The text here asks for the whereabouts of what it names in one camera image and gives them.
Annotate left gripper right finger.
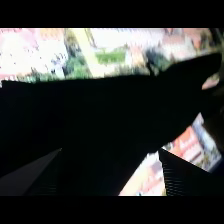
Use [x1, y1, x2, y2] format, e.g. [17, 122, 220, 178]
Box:
[157, 147, 224, 197]

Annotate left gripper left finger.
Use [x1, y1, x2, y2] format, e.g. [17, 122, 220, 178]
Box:
[0, 147, 63, 197]

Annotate dark grey pants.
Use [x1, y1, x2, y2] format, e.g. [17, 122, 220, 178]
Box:
[0, 52, 224, 197]

